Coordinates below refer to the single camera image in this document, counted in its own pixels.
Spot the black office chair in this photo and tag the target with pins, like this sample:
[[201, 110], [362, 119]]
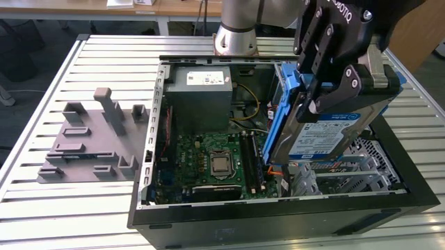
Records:
[[20, 52]]

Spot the gray power supply unit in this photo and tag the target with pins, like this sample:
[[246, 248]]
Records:
[[198, 104]]

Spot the green motherboard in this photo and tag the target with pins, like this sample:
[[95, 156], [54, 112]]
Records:
[[194, 145]]

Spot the black PC case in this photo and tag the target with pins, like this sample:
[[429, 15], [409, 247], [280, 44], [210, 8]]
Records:
[[243, 224]]

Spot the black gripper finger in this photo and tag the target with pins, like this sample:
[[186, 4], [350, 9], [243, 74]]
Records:
[[333, 91], [314, 49]]

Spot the hard disk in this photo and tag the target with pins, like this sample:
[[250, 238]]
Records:
[[326, 140]]

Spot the white labelled box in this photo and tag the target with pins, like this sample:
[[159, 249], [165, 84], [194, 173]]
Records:
[[145, 2]]

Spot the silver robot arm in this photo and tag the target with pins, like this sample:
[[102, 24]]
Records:
[[237, 26]]

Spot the gray metal desk foot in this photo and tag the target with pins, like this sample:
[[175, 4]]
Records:
[[7, 99]]

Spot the silver CPU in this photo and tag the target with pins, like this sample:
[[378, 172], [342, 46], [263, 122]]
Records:
[[221, 165]]

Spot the metal disk bay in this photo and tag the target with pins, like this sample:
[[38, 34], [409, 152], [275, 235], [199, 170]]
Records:
[[348, 174]]

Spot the wooden desk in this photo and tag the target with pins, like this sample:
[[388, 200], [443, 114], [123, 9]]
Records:
[[87, 10]]

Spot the gray parts rack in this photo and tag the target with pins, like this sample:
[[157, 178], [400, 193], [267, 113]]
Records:
[[87, 161]]

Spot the black graphics card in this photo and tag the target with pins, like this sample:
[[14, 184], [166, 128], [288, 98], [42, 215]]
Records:
[[215, 192]]

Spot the black RAM stick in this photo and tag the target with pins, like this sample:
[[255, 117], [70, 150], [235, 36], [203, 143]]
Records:
[[258, 166]]

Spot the black orange striped sticker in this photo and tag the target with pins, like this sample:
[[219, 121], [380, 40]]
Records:
[[333, 169]]

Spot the RAM stick in rack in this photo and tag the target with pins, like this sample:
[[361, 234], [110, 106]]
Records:
[[83, 156]]

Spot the CPU socket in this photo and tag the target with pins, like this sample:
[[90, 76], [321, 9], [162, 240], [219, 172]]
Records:
[[221, 153]]

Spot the white cardboard box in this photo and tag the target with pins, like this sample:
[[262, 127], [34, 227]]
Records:
[[119, 4]]

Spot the wooden cabinet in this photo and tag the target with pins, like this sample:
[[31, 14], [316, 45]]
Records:
[[424, 39]]

